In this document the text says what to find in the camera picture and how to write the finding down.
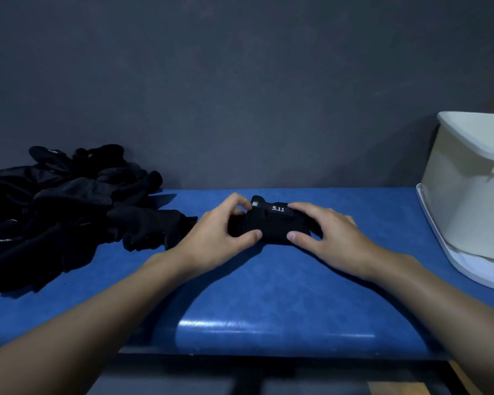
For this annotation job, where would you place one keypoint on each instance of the person's left forearm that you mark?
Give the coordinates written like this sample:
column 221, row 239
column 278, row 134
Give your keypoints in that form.
column 86, row 324

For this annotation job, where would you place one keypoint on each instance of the pile of black gloves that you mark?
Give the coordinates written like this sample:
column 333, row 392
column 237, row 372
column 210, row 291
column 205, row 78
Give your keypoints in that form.
column 57, row 218

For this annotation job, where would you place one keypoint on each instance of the person's right forearm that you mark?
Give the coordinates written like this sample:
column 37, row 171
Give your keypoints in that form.
column 448, row 316

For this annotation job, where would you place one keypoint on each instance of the blue padded bench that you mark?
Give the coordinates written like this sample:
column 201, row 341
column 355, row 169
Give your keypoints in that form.
column 271, row 292

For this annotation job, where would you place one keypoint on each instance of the person's left hand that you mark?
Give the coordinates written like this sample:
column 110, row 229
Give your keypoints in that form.
column 208, row 246

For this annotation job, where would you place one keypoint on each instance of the person's right hand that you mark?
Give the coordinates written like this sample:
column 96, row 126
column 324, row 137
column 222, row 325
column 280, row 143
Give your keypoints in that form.
column 337, row 242

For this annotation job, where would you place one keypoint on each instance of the white storage box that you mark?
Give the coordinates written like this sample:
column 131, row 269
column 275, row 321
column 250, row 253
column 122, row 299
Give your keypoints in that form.
column 465, row 193

